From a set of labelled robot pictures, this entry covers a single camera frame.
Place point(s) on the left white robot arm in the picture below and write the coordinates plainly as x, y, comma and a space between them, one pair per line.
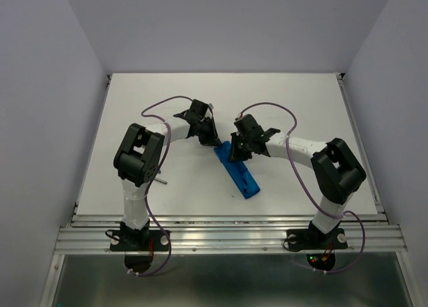
143, 151

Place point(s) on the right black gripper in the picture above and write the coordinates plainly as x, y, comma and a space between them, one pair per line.
235, 155

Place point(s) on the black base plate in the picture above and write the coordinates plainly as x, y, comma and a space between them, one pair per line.
311, 239
154, 241

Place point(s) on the aluminium rail frame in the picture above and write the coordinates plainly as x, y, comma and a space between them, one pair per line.
238, 260

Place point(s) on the blue cloth napkin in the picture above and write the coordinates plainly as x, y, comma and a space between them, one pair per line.
238, 172

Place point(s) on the silver metal fork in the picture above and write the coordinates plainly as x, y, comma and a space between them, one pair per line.
160, 181

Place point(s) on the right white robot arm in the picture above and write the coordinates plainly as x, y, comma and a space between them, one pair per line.
338, 172

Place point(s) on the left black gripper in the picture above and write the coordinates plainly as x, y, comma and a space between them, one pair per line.
212, 139

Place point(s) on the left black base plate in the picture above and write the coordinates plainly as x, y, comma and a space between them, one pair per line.
154, 241

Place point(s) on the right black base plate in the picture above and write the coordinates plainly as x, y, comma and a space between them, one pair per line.
311, 239

